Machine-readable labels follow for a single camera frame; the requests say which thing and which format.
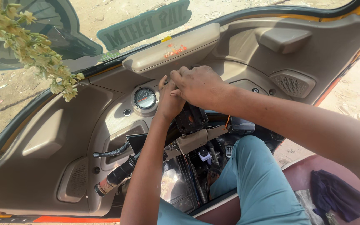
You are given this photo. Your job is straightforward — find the person's right hand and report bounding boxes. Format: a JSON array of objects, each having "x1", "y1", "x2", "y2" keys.
[{"x1": 170, "y1": 65, "x2": 231, "y2": 111}]

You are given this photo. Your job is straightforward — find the person's left hand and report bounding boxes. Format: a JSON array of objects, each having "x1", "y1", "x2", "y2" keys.
[{"x1": 156, "y1": 75, "x2": 187, "y2": 123}]

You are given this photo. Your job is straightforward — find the round speedometer gauge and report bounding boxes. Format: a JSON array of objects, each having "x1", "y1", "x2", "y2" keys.
[{"x1": 131, "y1": 87, "x2": 159, "y2": 117}]

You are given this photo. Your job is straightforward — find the beige dashboard hood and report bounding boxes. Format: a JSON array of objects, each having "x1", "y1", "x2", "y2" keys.
[{"x1": 122, "y1": 23, "x2": 221, "y2": 79}]

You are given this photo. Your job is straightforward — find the orange flower petals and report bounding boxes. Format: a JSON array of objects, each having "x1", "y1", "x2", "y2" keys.
[{"x1": 163, "y1": 43, "x2": 188, "y2": 59}]

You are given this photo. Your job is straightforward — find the green lettered windshield sticker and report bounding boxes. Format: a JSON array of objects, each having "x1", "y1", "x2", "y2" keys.
[{"x1": 96, "y1": 0, "x2": 192, "y2": 52}]

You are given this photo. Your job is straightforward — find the vehicle windshield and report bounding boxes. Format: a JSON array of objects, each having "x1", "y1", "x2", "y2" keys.
[{"x1": 0, "y1": 0, "x2": 360, "y2": 155}]

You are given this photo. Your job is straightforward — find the white fluid reservoir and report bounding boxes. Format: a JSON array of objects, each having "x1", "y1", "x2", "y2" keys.
[{"x1": 198, "y1": 147, "x2": 212, "y2": 165}]

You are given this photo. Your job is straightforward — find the black brake lever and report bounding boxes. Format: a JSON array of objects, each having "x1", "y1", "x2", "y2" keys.
[{"x1": 93, "y1": 141, "x2": 131, "y2": 158}]

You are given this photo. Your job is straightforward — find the black rectangular box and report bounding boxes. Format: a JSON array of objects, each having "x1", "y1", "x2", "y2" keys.
[{"x1": 227, "y1": 116, "x2": 256, "y2": 135}]

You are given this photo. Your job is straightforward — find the round dark windshield sticker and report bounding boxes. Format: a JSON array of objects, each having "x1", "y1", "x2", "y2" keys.
[{"x1": 0, "y1": 0, "x2": 104, "y2": 71}]

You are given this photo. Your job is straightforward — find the beige oval speaker grille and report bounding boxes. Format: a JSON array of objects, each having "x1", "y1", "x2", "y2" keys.
[
  {"x1": 57, "y1": 156, "x2": 89, "y2": 203},
  {"x1": 269, "y1": 70, "x2": 316, "y2": 99}
]

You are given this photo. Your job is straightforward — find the beige vehicle dashboard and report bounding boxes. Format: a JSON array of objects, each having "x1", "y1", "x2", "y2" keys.
[{"x1": 0, "y1": 14, "x2": 360, "y2": 218}]

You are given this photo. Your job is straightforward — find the pale flower garland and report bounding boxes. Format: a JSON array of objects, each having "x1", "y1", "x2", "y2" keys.
[{"x1": 0, "y1": 0, "x2": 85, "y2": 103}]

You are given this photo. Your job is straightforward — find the person's teal trouser leg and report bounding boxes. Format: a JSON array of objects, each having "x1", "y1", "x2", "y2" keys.
[{"x1": 157, "y1": 135, "x2": 312, "y2": 225}]

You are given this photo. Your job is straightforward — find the maroon vehicle seat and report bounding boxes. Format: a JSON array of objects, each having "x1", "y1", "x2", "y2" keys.
[{"x1": 190, "y1": 154, "x2": 360, "y2": 225}]

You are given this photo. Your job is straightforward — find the crumpled grey plastic bag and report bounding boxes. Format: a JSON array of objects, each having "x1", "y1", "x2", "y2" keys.
[{"x1": 294, "y1": 189, "x2": 340, "y2": 225}]

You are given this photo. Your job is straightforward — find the dark purple cloth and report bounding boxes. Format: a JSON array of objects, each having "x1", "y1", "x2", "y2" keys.
[{"x1": 311, "y1": 169, "x2": 360, "y2": 223}]

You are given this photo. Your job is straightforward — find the black central switch box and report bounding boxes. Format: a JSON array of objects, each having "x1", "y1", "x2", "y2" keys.
[{"x1": 174, "y1": 102, "x2": 209, "y2": 136}]

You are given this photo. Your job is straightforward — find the beige handlebar cover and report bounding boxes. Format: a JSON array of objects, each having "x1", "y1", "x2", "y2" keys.
[{"x1": 164, "y1": 125, "x2": 231, "y2": 160}]

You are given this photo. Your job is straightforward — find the black and chrome handlebar grip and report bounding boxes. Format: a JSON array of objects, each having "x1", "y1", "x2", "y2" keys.
[{"x1": 94, "y1": 155, "x2": 137, "y2": 198}]

